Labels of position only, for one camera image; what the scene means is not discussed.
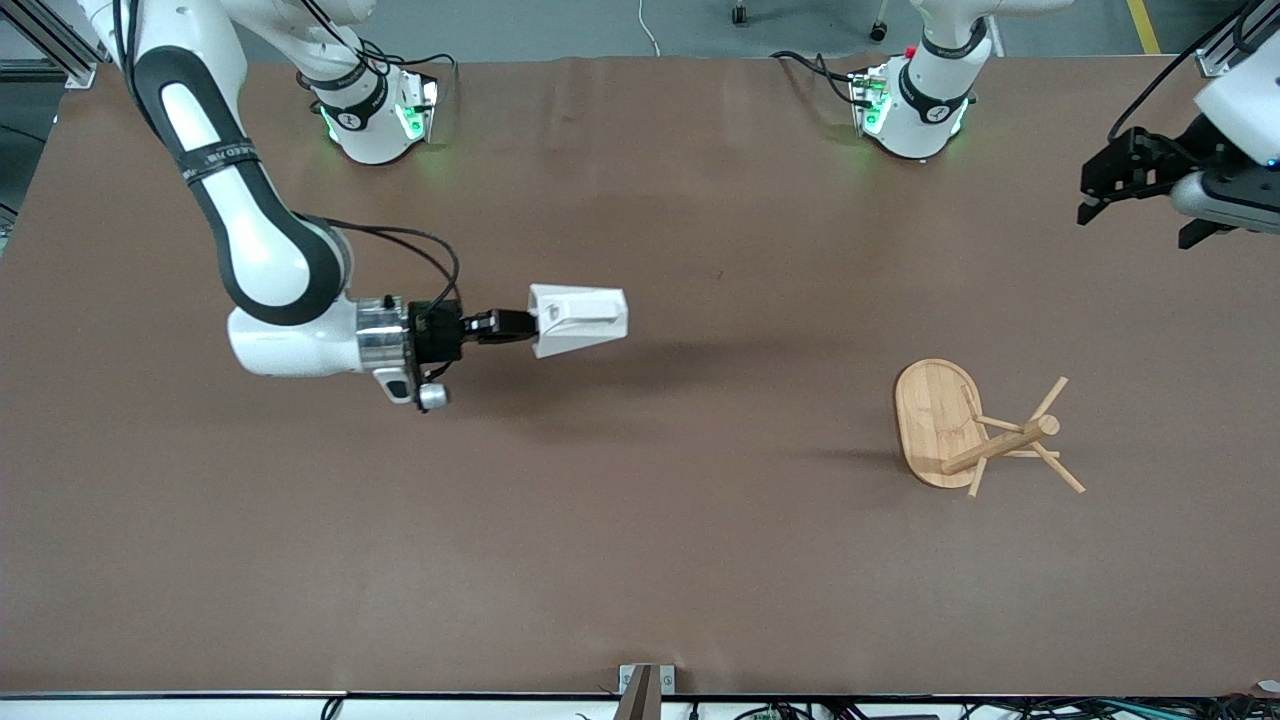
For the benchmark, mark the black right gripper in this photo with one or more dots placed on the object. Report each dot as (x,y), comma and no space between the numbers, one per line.
(437,333)

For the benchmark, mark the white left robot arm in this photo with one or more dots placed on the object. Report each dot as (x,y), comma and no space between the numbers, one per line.
(925,100)

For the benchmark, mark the grey metal mounting bracket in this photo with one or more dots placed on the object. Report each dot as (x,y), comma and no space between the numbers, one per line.
(628,680)

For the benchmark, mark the yellow floor tape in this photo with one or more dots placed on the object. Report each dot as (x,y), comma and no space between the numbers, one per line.
(1142,25)

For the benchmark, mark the wooden cup rack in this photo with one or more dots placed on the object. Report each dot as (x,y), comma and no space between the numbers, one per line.
(930,420)

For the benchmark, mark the white faceted cup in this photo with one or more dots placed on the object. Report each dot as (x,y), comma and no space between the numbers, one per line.
(590,305)

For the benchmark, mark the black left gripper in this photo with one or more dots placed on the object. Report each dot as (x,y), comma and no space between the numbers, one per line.
(1138,166)

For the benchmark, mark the brown camera mount post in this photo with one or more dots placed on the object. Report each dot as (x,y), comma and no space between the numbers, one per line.
(638,700)

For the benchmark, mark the brown paper table cover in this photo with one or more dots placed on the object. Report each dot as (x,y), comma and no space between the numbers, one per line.
(640,500)

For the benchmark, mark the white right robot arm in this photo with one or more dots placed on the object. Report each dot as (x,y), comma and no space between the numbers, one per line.
(270,260)

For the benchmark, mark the aluminium frame profile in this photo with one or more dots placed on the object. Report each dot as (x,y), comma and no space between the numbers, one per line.
(55,50)
(1212,65)

